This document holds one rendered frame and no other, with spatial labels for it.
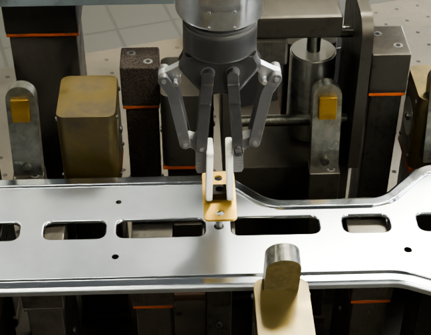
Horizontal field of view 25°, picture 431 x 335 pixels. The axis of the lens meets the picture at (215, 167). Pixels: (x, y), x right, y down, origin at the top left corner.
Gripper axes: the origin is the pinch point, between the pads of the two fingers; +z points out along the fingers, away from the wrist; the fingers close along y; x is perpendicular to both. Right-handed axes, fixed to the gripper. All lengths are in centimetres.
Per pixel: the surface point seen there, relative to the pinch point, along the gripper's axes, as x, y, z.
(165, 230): 1.0, -6.4, 10.2
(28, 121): 12.5, -23.1, 2.1
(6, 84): 74, -39, 39
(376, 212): 2.0, 19.1, 9.0
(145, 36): 202, -18, 109
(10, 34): 29.9, -27.3, 0.3
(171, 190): 6.9, -5.7, 9.0
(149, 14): 217, -17, 109
